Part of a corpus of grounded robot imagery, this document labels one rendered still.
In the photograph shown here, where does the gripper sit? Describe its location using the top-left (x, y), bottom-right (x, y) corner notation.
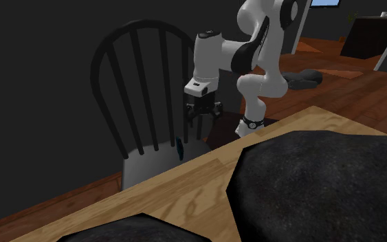
top-left (185, 91), bottom-right (224, 129)

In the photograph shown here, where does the small dark teal object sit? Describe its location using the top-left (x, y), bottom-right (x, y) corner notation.
top-left (175, 136), bottom-right (185, 162)

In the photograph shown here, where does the black spindle chair grey seat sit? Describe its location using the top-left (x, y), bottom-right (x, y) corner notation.
top-left (89, 19), bottom-right (214, 193)

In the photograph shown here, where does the dark grey floor cushion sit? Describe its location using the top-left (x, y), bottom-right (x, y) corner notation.
top-left (281, 69), bottom-right (324, 91)

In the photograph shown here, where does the large black speckled lump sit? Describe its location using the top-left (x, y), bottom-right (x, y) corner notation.
top-left (225, 129), bottom-right (387, 242)

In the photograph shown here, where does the window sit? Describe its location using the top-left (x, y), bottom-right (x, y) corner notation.
top-left (309, 0), bottom-right (342, 9)

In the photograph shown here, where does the dark cabinet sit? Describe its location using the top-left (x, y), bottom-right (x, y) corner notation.
top-left (340, 11), bottom-right (387, 61)

